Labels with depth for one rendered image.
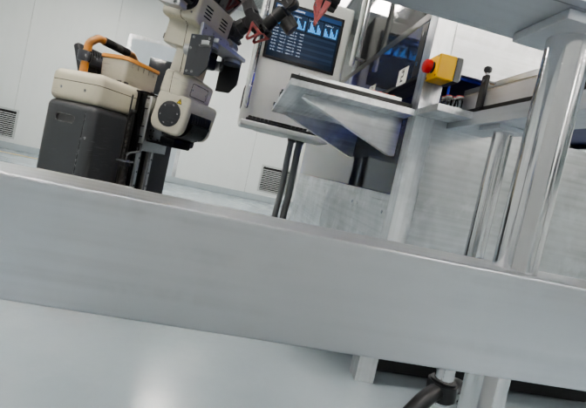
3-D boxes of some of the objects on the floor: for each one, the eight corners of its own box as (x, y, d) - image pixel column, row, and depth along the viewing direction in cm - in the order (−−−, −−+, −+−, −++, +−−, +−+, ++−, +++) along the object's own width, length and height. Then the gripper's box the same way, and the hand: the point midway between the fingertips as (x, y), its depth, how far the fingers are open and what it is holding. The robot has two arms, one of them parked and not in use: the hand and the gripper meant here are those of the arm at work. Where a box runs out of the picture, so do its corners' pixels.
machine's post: (367, 373, 136) (517, -267, 127) (372, 384, 130) (530, -288, 121) (349, 370, 135) (498, -275, 126) (353, 380, 129) (511, -296, 120)
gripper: (342, -10, 135) (326, 35, 135) (314, -22, 134) (297, 23, 134) (348, -18, 129) (331, 28, 129) (318, -32, 127) (301, 15, 127)
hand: (315, 23), depth 131 cm, fingers closed
